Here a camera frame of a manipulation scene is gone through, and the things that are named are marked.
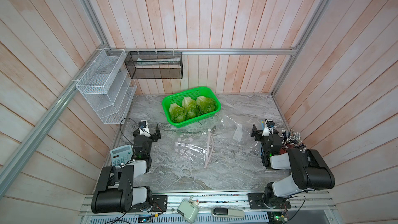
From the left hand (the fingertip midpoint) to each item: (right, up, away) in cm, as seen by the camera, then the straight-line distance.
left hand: (150, 127), depth 89 cm
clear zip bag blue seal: (+56, -7, +9) cm, 57 cm away
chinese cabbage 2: (+33, +13, +12) cm, 38 cm away
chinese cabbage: (+23, +12, +11) cm, 28 cm away
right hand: (+67, +1, +2) cm, 67 cm away
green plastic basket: (+14, +18, +21) cm, 31 cm away
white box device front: (+24, -35, -22) cm, 48 cm away
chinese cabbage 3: (+15, +8, +6) cm, 18 cm away
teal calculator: (-15, -16, -3) cm, 22 cm away
